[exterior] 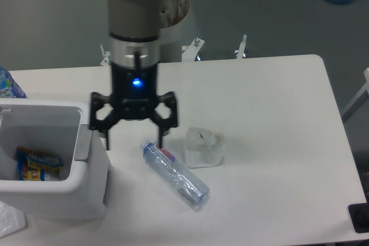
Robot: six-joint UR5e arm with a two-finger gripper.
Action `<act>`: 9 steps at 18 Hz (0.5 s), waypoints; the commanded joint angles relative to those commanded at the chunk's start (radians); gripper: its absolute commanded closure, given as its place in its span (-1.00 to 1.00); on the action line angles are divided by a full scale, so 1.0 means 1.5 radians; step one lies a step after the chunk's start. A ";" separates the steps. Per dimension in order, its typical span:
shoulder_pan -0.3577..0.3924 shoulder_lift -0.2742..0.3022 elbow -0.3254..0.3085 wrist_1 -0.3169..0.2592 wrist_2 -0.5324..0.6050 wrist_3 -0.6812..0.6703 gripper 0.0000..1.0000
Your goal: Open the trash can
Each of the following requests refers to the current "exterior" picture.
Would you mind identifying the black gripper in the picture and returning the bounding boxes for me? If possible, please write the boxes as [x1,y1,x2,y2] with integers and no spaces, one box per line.
[88,63,179,151]

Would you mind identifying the white push-lid trash can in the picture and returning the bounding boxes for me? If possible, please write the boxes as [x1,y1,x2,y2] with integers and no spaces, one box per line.
[1,98,112,219]

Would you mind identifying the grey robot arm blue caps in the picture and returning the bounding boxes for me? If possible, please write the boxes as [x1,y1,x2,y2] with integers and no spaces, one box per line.
[89,0,179,139]

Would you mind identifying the crumpled white tissue pack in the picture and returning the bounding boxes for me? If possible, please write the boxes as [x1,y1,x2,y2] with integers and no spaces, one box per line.
[184,127,225,168]

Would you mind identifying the clear plastic water bottle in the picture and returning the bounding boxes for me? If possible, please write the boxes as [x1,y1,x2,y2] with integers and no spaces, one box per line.
[140,140,210,210]

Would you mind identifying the colourful snack wrapper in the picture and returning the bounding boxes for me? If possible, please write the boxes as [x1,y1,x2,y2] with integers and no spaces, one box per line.
[16,146,64,181]

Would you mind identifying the blue labelled bottle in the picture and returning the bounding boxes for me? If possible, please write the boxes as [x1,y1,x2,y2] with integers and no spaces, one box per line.
[1,67,27,98]

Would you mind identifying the black clamp device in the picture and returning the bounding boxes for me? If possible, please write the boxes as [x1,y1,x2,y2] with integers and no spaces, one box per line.
[348,203,368,233]

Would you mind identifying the white frame leg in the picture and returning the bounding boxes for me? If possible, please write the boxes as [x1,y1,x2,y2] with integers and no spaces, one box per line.
[341,68,368,124]

